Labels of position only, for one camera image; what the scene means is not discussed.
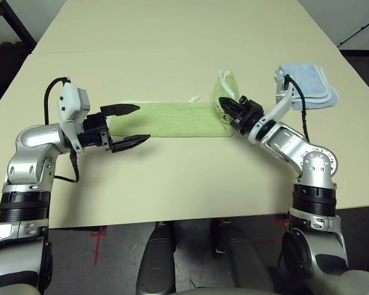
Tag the black foam floor mat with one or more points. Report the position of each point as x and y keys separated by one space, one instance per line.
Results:
x=3 y=67

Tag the green towel with white trim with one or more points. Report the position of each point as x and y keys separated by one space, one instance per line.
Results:
x=178 y=120

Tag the folded light blue towel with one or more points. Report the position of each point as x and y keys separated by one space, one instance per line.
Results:
x=313 y=83

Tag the side table with black legs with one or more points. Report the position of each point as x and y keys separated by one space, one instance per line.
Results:
x=19 y=24

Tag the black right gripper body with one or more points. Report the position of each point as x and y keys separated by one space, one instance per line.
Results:
x=249 y=115

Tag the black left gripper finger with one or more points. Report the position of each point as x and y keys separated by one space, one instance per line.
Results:
x=129 y=143
x=120 y=109

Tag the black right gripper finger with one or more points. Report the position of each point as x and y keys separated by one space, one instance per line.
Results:
x=232 y=107

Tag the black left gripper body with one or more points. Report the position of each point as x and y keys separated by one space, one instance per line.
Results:
x=95 y=132

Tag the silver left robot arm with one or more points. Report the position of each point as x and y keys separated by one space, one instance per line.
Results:
x=34 y=141

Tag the black tripod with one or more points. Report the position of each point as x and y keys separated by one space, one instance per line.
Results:
x=359 y=33

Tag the grey robot right leg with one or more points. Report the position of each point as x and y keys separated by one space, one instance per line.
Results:
x=243 y=261

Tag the black low platform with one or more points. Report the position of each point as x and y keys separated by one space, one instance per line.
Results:
x=366 y=67

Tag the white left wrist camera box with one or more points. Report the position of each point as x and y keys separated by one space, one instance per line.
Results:
x=70 y=101

